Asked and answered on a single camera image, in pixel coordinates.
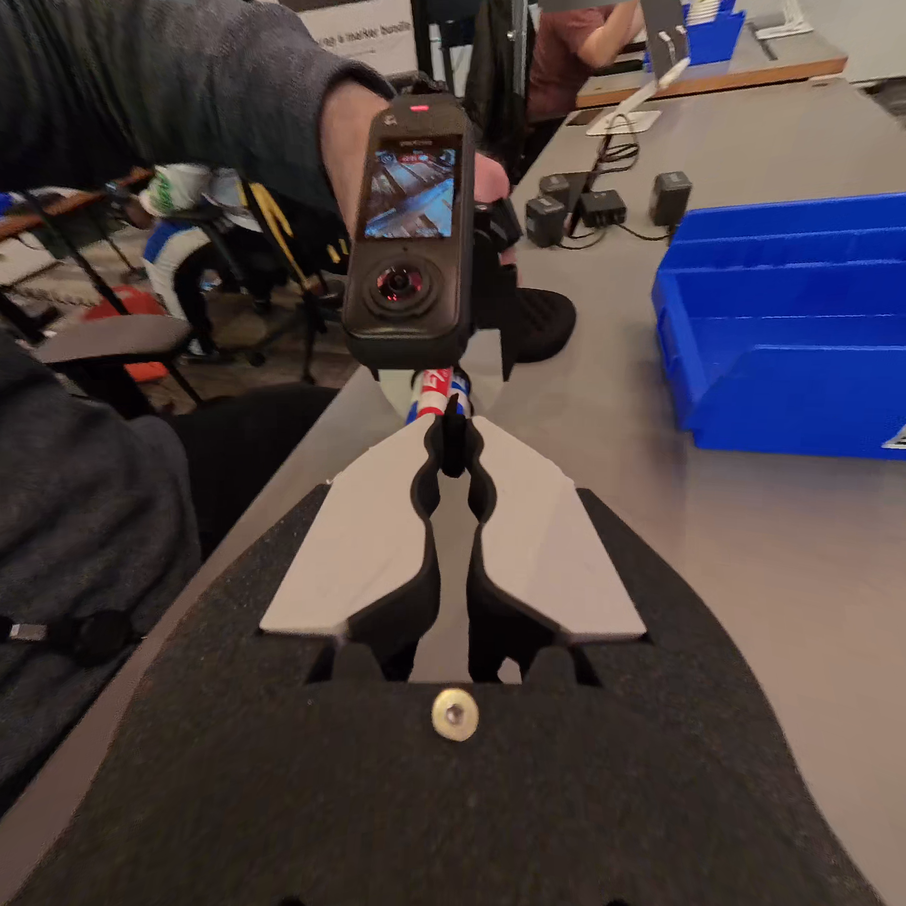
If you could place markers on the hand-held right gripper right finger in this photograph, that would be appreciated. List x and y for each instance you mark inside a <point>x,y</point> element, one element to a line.
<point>552,559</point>

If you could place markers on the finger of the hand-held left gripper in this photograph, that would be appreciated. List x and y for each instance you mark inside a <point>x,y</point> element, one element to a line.
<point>492,354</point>
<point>396,393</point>

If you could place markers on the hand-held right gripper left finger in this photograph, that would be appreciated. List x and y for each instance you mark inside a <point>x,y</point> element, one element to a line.
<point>354,552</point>

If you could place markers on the red capped white marker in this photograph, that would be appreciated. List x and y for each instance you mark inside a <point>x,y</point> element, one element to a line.
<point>433,393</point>

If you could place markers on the blue capped white marker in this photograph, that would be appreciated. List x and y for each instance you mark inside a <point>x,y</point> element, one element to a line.
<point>461,396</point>

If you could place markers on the person's left forearm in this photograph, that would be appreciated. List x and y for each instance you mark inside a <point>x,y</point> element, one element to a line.
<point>177,92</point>

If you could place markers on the white and blue cloth bundle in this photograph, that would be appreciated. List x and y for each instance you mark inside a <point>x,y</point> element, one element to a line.
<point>170,240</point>

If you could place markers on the person's left hand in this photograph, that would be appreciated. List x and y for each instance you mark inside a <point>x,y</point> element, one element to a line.
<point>350,148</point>

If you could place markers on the black power adapter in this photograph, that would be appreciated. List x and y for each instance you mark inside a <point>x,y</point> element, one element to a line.
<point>670,198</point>
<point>545,221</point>
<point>603,209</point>
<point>563,187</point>

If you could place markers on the black hanging jacket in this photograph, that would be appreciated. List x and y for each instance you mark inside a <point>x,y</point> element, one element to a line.
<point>495,71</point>

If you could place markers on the silver monitor stand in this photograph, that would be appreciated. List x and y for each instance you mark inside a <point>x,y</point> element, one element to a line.
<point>623,117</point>

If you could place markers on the person's dark grey sweater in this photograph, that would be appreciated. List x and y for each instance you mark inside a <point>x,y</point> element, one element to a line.
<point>85,509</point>

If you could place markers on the orange bag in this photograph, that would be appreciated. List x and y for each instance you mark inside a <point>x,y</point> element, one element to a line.
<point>134,301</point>

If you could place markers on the white paper sign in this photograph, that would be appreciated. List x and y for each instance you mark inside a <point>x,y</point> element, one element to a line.
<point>354,35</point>

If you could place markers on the grey seat chair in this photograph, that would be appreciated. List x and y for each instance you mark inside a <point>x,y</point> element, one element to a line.
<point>106,340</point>

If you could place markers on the blue plastic bin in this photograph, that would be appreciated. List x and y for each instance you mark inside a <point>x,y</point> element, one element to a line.
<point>793,340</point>
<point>718,39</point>

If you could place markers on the brown wooden table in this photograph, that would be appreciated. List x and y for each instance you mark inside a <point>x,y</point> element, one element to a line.
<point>42,212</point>

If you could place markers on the white cabinet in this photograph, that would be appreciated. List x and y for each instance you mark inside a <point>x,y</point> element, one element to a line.
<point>878,42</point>

